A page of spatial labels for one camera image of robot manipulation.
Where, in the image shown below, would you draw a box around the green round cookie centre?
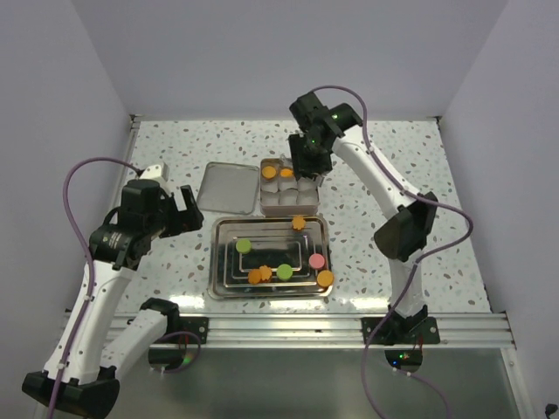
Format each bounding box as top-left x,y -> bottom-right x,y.
276,264 -> 293,281

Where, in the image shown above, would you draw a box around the steel serving tray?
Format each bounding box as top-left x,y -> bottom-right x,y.
209,216 -> 332,299

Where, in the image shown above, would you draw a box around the orange flower cookie bottom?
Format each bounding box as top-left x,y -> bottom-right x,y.
259,265 -> 273,283

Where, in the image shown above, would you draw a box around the orange round biscuit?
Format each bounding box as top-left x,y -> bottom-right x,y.
261,165 -> 278,182
316,270 -> 335,288
247,269 -> 262,285

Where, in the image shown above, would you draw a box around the green round cookie left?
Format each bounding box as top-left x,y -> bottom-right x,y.
235,238 -> 252,254

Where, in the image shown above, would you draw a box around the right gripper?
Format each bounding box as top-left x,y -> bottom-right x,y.
289,132 -> 332,181

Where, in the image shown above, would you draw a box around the pink round cookie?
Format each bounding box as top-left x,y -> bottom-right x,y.
308,253 -> 326,270

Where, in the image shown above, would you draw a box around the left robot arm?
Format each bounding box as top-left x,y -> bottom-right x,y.
22,179 -> 204,418

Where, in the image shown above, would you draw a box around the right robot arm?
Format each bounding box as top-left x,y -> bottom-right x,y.
288,92 -> 438,343

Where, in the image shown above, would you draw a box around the green round cookie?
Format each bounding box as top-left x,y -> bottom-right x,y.
276,264 -> 293,281
235,238 -> 252,254

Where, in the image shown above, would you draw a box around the metal tongs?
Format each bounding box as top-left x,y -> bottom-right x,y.
279,154 -> 323,188

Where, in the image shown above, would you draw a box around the aluminium front rail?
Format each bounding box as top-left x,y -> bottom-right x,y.
181,313 -> 515,349

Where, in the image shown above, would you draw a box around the left black mounting bracket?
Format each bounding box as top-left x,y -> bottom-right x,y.
176,317 -> 210,349

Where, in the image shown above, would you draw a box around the silver tin lid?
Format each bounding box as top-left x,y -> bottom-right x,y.
197,161 -> 259,215

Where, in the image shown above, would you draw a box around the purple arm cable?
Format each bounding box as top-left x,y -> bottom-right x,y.
45,155 -> 148,419
312,85 -> 475,419

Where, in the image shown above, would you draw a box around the orange round biscuit bottom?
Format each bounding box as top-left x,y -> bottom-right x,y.
247,269 -> 262,285

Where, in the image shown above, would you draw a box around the orange flower cookie top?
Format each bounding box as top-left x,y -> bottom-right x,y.
292,216 -> 306,230

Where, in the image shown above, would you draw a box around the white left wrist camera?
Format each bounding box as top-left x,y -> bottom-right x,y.
138,162 -> 169,185

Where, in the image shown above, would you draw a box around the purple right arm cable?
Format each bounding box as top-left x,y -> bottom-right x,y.
312,85 -> 475,419

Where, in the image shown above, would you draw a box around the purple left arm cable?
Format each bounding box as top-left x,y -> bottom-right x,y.
45,155 -> 148,419

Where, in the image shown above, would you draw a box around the black mounting bracket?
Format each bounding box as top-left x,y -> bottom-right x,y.
176,317 -> 210,349
371,316 -> 441,346

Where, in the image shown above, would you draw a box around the orange flower cookie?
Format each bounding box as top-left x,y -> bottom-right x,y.
292,216 -> 306,230
259,265 -> 273,283

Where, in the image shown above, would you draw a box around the cookie tin with paper cups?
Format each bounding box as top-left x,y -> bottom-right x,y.
259,158 -> 320,216

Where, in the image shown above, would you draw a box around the right black mounting bracket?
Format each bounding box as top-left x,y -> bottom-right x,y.
371,316 -> 441,346

